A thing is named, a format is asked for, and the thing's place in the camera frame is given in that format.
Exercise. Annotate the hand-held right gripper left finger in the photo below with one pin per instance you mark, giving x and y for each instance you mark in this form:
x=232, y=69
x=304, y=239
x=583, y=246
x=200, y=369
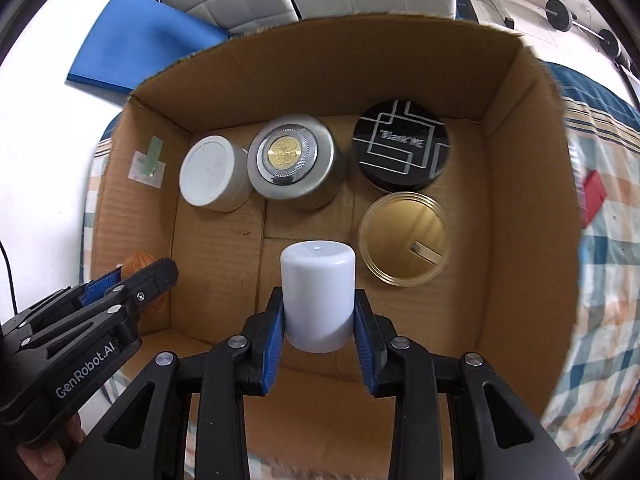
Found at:
x=272, y=350

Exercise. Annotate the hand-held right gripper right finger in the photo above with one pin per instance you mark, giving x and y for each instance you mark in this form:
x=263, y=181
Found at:
x=367, y=355

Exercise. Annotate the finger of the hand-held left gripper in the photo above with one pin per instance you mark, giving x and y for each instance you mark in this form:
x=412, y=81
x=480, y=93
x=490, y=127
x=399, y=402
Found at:
x=150, y=280
x=102, y=285

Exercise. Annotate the brown walnut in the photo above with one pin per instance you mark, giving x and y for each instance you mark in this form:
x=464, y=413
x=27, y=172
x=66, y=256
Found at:
x=136, y=262

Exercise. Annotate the white cylinder container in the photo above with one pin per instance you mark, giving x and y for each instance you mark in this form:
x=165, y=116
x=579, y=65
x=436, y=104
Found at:
x=317, y=295

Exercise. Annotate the cardboard box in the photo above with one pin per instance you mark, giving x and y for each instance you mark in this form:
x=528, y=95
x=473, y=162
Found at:
x=225, y=240

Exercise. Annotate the gold round tin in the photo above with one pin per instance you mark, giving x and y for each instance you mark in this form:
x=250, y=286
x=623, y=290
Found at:
x=402, y=240

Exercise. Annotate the white round tin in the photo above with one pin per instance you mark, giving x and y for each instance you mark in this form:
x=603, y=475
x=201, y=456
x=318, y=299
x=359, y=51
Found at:
x=210, y=170

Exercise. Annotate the silver round tin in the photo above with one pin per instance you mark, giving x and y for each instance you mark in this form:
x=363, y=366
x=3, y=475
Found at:
x=292, y=160

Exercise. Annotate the black round tin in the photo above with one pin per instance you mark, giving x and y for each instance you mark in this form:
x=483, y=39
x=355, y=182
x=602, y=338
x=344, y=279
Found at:
x=400, y=145

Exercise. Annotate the person's left hand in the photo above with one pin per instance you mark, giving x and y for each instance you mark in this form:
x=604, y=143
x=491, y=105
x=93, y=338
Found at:
x=55, y=460

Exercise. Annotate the blue foam mat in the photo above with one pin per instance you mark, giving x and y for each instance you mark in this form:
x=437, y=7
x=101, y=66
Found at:
x=140, y=40

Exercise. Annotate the checked blanket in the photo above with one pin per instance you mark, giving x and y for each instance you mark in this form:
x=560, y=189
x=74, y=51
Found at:
x=610, y=310

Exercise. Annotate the red phone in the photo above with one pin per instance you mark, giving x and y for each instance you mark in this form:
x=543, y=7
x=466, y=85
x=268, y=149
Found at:
x=595, y=195

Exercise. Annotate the black weight bench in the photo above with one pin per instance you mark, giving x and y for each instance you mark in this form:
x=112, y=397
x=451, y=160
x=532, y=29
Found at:
x=465, y=5

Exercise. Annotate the short barbell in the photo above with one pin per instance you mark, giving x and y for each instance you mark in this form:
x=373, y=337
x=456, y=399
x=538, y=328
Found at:
x=562, y=12

